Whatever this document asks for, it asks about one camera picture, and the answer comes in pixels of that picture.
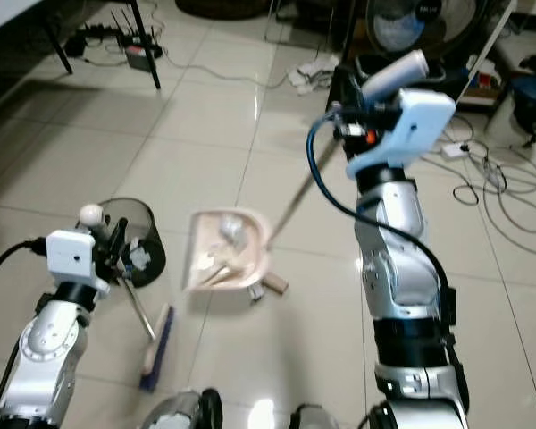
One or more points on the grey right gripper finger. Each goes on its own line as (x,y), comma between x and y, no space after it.
(397,73)

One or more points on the broom with blue brush head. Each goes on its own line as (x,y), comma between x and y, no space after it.
(156,353)

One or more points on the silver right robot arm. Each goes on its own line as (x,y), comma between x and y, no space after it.
(397,277)

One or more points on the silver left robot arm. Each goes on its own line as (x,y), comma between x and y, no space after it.
(49,349)

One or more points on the white paper scrap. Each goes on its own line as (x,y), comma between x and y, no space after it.
(139,259)

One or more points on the black mesh waste bin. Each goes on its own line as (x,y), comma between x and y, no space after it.
(147,228)

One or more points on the black box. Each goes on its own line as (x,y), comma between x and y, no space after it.
(344,85)

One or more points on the black standing fan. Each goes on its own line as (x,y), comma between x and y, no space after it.
(402,25)

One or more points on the crumpled white cloth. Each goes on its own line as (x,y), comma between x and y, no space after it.
(314,73)

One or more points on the white power adapter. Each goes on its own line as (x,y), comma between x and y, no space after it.
(454,150)

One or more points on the beige wooden stick piece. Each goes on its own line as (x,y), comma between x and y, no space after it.
(217,268)

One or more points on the crumpled white paper ball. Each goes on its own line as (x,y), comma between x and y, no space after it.
(230,231)

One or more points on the blue bucket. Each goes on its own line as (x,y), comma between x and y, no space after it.
(534,105)

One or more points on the small brown wooden block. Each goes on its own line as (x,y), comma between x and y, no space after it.
(275,284)

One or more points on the black slanted table leg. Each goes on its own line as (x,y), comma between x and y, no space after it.
(148,45)
(60,43)

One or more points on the dark round mat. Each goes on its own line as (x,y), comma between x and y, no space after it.
(221,6)

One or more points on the black router with antennas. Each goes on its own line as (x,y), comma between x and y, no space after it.
(136,40)

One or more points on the robot right leg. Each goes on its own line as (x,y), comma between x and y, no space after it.
(314,418)

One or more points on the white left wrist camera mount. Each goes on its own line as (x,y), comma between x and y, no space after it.
(71,257)

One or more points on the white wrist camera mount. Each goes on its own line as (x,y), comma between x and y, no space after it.
(71,257)
(420,121)

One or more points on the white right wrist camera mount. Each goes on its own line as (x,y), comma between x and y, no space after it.
(420,121)

